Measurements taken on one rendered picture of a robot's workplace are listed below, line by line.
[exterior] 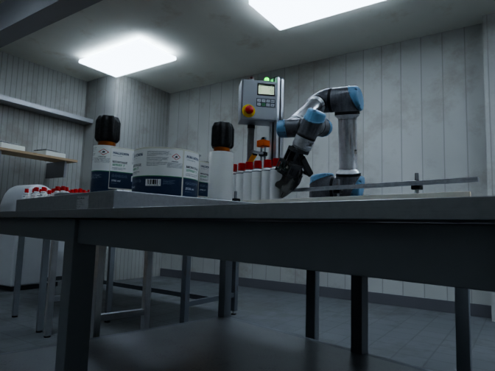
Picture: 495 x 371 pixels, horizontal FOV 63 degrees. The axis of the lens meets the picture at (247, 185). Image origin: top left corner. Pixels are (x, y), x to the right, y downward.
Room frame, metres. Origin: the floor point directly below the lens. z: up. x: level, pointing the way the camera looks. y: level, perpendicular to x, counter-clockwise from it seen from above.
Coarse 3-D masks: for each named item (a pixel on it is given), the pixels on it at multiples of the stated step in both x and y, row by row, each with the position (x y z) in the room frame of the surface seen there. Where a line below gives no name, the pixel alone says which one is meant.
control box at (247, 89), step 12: (240, 84) 1.82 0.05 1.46; (252, 84) 1.79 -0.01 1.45; (276, 84) 1.80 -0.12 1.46; (240, 96) 1.81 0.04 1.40; (252, 96) 1.79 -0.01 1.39; (264, 96) 1.80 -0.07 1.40; (276, 96) 1.80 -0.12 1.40; (240, 108) 1.79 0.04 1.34; (264, 108) 1.80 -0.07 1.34; (240, 120) 1.81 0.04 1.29; (252, 120) 1.80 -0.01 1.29; (264, 120) 1.80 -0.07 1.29
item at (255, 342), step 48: (96, 240) 0.95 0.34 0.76; (144, 240) 0.79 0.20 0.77; (192, 240) 0.68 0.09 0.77; (240, 240) 0.60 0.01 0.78; (288, 240) 0.53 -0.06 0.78; (336, 240) 0.48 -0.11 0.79; (384, 240) 0.44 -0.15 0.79; (432, 240) 0.40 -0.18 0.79; (480, 240) 0.37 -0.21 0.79; (480, 288) 0.37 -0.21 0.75; (144, 336) 2.18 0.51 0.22; (192, 336) 2.21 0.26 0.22; (240, 336) 2.24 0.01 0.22; (288, 336) 2.27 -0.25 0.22
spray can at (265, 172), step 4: (264, 160) 1.67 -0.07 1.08; (268, 160) 1.66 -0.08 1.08; (264, 164) 1.67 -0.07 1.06; (268, 164) 1.66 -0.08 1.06; (264, 168) 1.67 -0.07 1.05; (268, 168) 1.66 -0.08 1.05; (264, 172) 1.65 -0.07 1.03; (268, 172) 1.65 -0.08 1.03; (264, 176) 1.65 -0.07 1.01; (268, 176) 1.65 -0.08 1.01; (264, 180) 1.65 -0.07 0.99; (268, 180) 1.65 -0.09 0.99; (264, 184) 1.65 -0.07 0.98; (268, 184) 1.65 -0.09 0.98; (264, 188) 1.65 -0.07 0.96; (268, 188) 1.65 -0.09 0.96; (264, 192) 1.65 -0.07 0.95; (268, 192) 1.65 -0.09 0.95; (264, 196) 1.65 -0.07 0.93; (268, 196) 1.65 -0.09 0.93
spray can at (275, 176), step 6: (276, 162) 1.62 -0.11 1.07; (270, 174) 1.62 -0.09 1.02; (276, 174) 1.61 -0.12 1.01; (270, 180) 1.62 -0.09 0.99; (276, 180) 1.61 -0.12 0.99; (270, 186) 1.62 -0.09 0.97; (270, 192) 1.62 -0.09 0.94; (276, 192) 1.61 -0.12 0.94; (270, 198) 1.62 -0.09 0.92; (276, 198) 1.61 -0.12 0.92
